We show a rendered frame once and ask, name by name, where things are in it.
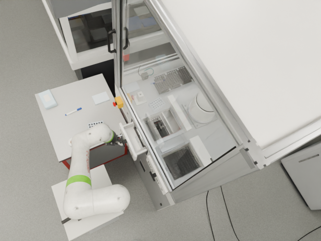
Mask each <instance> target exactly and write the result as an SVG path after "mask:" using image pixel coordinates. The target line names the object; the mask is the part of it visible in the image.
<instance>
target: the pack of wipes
mask: <svg viewBox="0 0 321 241"><path fill-rule="evenodd" d="M38 95H39V97H40V99H41V101H42V103H43V105H44V107H45V109H46V110H47V109H50V108H52V107H55V106H57V103H56V101H55V99H54V97H53V95H52V93H51V91H50V90H46V91H43V92H41V93H39V94H38Z"/></svg>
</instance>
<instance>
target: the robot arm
mask: <svg viewBox="0 0 321 241"><path fill-rule="evenodd" d="M119 137H120V139H119ZM101 142H104V143H105V144H106V145H113V146H115V145H121V146H122V145H123V143H122V142H123V136H122V134H120V135H116V133H115V132H114V131H113V130H111V129H110V128H109V127H108V126H107V125H106V124H104V123H98V124H96V125H94V126H93V127H91V128H89V129H87V130H85V131H83V132H80V133H77V134H76V135H74V136H73V138H72V140H71V145H72V154H71V164H70V170H69V175H68V179H67V182H66V187H65V193H64V201H63V210H64V213H65V215H66V216H67V218H66V219H64V220H62V221H61V223H62V224H65V223H66V222H68V221H69V220H71V219H72V220H75V219H77V220H78V221H80V220H81V219H83V218H86V217H90V216H94V215H99V214H109V213H120V212H122V211H124V210H125V209H126V208H127V207H128V205H129V202H130V194H129V191H128V190H127V189H126V188H125V187H124V186H122V185H118V184H116V185H111V186H107V187H103V188H97V189H92V184H91V181H92V180H91V174H90V166H89V152H90V147H92V146H94V145H96V144H98V143H101Z"/></svg>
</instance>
